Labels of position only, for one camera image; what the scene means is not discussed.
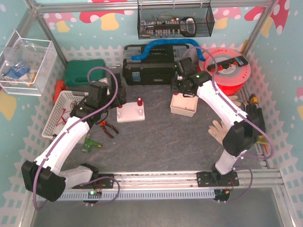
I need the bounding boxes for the blue white gloves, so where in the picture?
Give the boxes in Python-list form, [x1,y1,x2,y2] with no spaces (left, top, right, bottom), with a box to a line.
[4,62,30,81]

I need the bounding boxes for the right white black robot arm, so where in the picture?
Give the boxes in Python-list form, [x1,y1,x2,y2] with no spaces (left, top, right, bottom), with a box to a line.
[171,57,258,175]

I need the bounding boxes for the white work glove lower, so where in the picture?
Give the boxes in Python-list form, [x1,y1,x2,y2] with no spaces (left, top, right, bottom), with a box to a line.
[208,120,228,145]

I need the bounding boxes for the white parts tray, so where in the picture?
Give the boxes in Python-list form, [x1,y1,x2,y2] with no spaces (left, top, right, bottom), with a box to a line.
[170,93,198,117]

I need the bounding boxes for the orange black pliers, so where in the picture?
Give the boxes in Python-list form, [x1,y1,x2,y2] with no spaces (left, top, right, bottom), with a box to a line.
[99,120,119,139]

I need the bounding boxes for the grey slotted cable duct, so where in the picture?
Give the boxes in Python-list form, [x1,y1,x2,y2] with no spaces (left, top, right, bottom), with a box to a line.
[58,189,215,201]

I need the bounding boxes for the white peg base plate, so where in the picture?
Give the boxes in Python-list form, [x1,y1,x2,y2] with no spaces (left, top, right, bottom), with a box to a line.
[116,102,145,123]

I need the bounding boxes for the large red spring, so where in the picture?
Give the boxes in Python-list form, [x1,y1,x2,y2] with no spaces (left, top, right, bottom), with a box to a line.
[137,97,143,106]

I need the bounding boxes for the white work glove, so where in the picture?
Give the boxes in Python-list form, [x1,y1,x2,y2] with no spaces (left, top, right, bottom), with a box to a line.
[228,95,241,107]
[208,120,228,145]

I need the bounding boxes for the green plastic case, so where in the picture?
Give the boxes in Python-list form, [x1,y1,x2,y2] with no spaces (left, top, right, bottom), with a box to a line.
[63,59,106,87]

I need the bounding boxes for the white perforated basket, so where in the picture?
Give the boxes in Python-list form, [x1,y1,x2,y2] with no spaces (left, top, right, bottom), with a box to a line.
[42,90,88,140]

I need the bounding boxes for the orange tool handle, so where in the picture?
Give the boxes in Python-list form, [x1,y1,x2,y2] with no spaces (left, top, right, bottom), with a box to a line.
[53,80,67,104]

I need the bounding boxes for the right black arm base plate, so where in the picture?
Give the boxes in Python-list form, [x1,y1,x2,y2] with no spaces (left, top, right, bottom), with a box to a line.
[196,171,240,187]

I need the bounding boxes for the black toolbox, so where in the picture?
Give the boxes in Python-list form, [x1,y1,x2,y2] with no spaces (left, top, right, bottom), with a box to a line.
[122,44,189,86]

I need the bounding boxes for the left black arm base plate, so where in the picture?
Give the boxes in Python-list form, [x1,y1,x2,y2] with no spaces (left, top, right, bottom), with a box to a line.
[73,174,115,190]

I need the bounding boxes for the clear acrylic box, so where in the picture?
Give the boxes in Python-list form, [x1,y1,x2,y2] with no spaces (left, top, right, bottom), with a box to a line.
[0,31,57,96]

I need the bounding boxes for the red filament spool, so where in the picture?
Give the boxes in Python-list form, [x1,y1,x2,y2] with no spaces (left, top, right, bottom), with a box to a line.
[198,47,251,96]

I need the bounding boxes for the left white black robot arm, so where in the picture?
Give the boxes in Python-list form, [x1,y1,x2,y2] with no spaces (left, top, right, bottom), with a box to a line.
[21,80,126,205]

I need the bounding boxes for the white work glove upper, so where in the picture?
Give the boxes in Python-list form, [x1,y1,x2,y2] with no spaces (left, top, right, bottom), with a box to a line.
[228,95,241,107]

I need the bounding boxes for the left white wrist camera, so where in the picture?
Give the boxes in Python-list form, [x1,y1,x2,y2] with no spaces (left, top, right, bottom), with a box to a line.
[99,78,111,96]

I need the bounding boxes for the green screwdriver handle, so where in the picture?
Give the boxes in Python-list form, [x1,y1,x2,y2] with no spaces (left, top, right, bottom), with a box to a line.
[81,137,103,153]

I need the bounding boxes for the black red connector strip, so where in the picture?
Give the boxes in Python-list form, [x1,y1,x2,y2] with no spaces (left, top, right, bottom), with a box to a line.
[205,56,248,72]

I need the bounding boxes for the black mesh wire basket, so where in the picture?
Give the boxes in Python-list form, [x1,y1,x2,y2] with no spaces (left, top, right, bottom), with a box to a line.
[137,0,214,39]

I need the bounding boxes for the blue corrugated hose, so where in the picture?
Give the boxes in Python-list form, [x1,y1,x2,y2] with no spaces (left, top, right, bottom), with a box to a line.
[131,39,207,62]

